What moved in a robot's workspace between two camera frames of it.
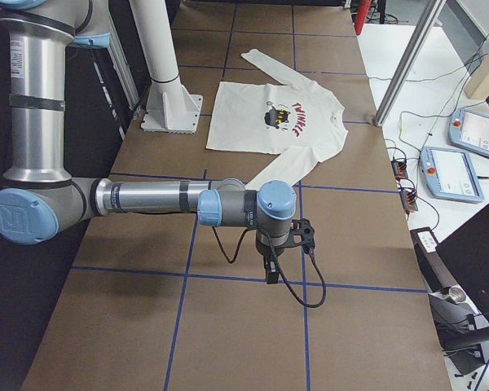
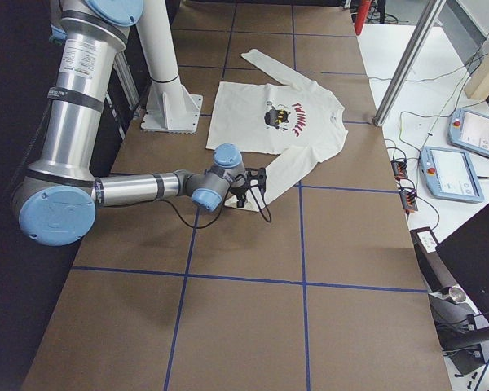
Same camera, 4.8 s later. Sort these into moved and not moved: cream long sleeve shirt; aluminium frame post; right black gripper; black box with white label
Moved: right black gripper
Not moved: cream long sleeve shirt; aluminium frame post; black box with white label
